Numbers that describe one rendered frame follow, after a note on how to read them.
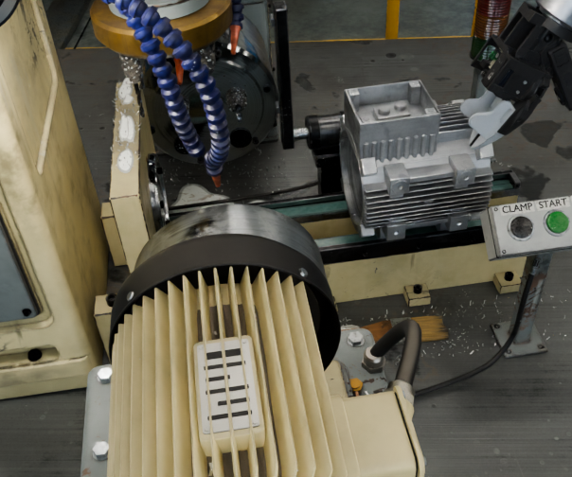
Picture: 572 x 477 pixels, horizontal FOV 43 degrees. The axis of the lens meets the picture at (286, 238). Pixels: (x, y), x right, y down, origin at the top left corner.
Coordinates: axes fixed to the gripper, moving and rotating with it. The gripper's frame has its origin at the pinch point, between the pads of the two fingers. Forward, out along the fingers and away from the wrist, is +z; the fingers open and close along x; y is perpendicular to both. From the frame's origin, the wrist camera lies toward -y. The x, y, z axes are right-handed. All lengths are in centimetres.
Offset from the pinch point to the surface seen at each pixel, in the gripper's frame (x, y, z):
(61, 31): -284, 43, 149
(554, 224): 17.1, -5.1, -0.2
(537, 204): 14.3, -3.2, -0.7
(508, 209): 14.3, 0.4, 1.5
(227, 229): 20.4, 37.0, 13.3
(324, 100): -64, -4, 32
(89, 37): -281, 29, 145
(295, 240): 20.2, 28.4, 12.2
